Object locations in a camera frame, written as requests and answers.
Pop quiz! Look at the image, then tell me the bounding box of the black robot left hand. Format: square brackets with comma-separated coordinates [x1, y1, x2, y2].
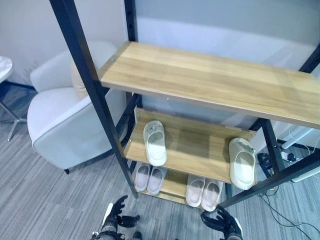
[100, 195, 141, 234]

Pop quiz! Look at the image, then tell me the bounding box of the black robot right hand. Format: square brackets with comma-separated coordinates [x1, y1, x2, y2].
[200, 206, 243, 238]

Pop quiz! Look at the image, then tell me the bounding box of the small wooden rack shelf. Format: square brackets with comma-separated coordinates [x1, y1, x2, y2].
[132, 159, 226, 205]

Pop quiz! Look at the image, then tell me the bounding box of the medium wooden rack shelf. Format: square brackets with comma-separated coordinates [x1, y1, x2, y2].
[125, 107, 258, 186]

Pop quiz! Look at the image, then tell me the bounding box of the large wooden rack shelf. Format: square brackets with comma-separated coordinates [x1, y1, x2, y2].
[99, 41, 320, 130]

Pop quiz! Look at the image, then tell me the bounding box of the pale pink slipper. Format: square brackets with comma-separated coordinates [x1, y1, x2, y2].
[134, 163, 152, 193]
[200, 180, 224, 212]
[146, 166, 168, 196]
[185, 174, 207, 208]

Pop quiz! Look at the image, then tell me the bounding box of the cream slipper with worn toe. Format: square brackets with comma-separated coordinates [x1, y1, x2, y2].
[143, 120, 168, 167]

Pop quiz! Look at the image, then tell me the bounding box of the white desk foot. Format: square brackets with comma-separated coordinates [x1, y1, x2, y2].
[290, 171, 315, 183]

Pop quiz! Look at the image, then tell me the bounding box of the white power strip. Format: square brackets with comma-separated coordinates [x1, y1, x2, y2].
[280, 149, 302, 164]

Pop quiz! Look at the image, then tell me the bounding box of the white desk leg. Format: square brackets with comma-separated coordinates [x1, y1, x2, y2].
[274, 138, 302, 151]

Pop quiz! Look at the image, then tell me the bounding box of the white armchair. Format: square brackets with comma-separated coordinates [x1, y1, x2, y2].
[26, 41, 131, 175]

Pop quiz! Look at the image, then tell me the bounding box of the beige cushion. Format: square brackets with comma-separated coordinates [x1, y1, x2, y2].
[70, 58, 95, 101]

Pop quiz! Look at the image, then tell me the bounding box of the round marble side table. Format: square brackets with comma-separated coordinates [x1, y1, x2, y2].
[0, 55, 14, 85]

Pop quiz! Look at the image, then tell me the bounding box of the black floor cable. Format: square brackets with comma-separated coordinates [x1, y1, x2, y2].
[261, 191, 320, 239]

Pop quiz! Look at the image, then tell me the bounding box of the cream slipper with torn strap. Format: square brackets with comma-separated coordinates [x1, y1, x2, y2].
[228, 137, 257, 191]

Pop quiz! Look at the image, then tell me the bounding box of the black coiled cable bundle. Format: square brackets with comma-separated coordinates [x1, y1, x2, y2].
[256, 152, 274, 174]

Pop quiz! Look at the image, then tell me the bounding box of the black metal shoe rack frame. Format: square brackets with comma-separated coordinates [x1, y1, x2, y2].
[49, 0, 320, 209]

